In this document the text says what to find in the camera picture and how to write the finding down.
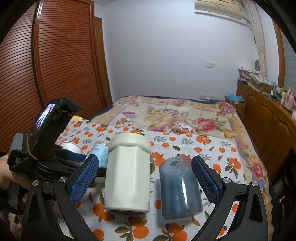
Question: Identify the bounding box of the orange-print white cloth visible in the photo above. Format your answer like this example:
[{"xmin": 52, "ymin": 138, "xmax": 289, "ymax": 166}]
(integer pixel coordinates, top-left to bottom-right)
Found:
[{"xmin": 52, "ymin": 120, "xmax": 246, "ymax": 241}]

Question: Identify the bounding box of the pink kettle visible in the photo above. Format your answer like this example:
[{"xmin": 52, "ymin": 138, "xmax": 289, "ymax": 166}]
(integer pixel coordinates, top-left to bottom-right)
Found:
[{"xmin": 284, "ymin": 88, "xmax": 295, "ymax": 112}]

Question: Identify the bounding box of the yellow plush blanket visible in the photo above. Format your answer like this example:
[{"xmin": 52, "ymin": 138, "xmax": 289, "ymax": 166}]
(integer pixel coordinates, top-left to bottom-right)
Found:
[{"xmin": 71, "ymin": 115, "xmax": 89, "ymax": 122}]

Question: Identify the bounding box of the white wall switch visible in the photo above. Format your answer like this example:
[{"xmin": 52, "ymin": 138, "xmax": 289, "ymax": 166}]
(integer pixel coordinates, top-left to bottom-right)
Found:
[{"xmin": 205, "ymin": 62, "xmax": 215, "ymax": 68}]

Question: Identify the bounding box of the clear cup light-blue label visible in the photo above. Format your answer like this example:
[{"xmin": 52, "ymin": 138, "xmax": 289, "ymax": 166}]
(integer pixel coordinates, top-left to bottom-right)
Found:
[{"xmin": 89, "ymin": 141, "xmax": 108, "ymax": 168}]

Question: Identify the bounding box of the wooden sideboard cabinet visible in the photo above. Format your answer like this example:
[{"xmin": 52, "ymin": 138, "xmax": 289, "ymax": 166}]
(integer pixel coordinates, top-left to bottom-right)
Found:
[{"xmin": 236, "ymin": 81, "xmax": 295, "ymax": 178}]

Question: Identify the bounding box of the left hand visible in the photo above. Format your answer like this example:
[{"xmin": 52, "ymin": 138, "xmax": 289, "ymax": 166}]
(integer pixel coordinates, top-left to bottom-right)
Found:
[{"xmin": 0, "ymin": 155, "xmax": 32, "ymax": 190}]

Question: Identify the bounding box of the white paper cup blue stripe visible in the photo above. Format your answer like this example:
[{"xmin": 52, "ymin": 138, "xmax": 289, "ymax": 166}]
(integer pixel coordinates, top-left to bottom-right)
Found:
[{"xmin": 60, "ymin": 141, "xmax": 83, "ymax": 154}]

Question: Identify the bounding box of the wooden louvered wardrobe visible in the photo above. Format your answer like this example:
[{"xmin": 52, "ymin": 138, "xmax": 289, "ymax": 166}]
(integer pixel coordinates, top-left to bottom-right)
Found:
[{"xmin": 1, "ymin": 1, "xmax": 112, "ymax": 153}]

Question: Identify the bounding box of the grey window blind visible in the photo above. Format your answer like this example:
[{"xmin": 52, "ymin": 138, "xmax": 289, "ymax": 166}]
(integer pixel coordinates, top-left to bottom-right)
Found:
[{"xmin": 281, "ymin": 32, "xmax": 296, "ymax": 95}]

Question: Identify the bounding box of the floral bed blanket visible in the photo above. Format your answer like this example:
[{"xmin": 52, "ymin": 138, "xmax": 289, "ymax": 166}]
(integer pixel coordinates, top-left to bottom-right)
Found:
[{"xmin": 90, "ymin": 96, "xmax": 274, "ymax": 239}]

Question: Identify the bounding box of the wall power strip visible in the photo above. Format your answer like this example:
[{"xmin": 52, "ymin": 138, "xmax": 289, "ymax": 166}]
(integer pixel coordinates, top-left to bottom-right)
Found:
[{"xmin": 199, "ymin": 95, "xmax": 221, "ymax": 101}]

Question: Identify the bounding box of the blue tissue pack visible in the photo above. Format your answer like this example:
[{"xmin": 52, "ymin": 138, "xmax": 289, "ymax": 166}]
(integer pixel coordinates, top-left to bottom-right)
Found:
[{"xmin": 224, "ymin": 92, "xmax": 245, "ymax": 104}]

